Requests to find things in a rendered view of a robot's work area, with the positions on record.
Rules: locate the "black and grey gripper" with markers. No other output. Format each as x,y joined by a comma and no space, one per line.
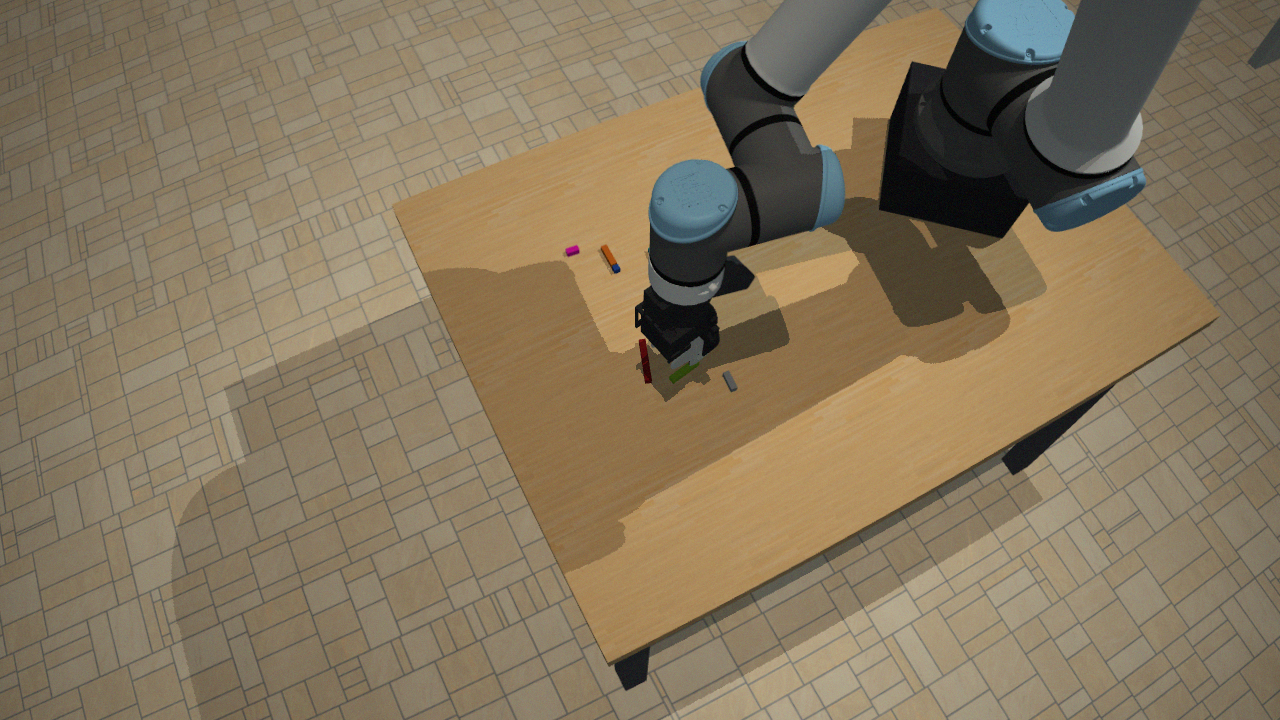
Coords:
679,333

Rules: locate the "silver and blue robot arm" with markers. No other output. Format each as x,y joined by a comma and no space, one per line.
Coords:
1070,151

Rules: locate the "dark red rod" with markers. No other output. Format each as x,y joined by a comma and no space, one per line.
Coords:
645,361

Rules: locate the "green rectangular bar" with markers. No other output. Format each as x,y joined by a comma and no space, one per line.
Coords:
682,372

